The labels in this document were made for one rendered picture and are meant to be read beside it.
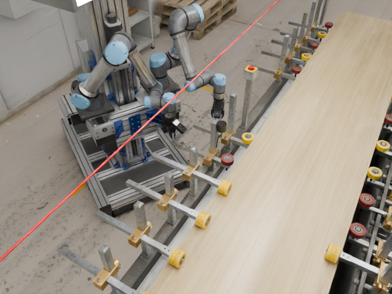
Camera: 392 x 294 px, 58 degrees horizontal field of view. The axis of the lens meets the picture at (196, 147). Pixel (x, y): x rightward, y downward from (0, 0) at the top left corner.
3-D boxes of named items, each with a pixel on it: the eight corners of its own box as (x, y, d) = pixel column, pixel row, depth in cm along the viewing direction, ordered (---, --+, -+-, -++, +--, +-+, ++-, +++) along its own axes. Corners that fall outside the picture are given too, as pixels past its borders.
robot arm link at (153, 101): (146, 100, 228) (163, 100, 228) (143, 111, 220) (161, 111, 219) (145, 90, 223) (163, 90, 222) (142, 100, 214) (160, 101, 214)
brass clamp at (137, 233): (128, 243, 177) (126, 237, 173) (143, 223, 185) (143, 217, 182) (137, 248, 175) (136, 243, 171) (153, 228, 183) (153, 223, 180)
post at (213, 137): (208, 175, 247) (210, 121, 214) (210, 171, 249) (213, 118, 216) (213, 177, 246) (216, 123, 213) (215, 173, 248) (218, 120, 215)
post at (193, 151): (189, 202, 233) (189, 149, 200) (192, 198, 235) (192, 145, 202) (194, 204, 232) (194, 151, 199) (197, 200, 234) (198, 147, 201)
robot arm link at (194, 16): (158, 60, 256) (177, 3, 208) (175, 54, 263) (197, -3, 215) (168, 73, 253) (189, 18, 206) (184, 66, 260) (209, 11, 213)
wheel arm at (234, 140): (193, 128, 258) (193, 124, 255) (195, 126, 260) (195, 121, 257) (248, 150, 242) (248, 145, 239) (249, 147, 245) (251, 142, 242)
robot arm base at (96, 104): (79, 102, 242) (75, 90, 235) (100, 95, 247) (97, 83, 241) (85, 114, 233) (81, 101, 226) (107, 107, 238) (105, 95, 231)
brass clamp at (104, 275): (93, 285, 161) (91, 280, 158) (112, 261, 170) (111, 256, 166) (103, 292, 159) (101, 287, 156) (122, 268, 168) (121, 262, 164)
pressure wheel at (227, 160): (218, 171, 229) (219, 158, 221) (223, 163, 234) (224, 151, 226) (229, 176, 226) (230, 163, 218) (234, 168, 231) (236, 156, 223)
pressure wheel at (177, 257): (170, 251, 166) (178, 244, 173) (165, 265, 168) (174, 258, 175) (181, 256, 163) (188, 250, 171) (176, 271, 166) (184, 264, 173)
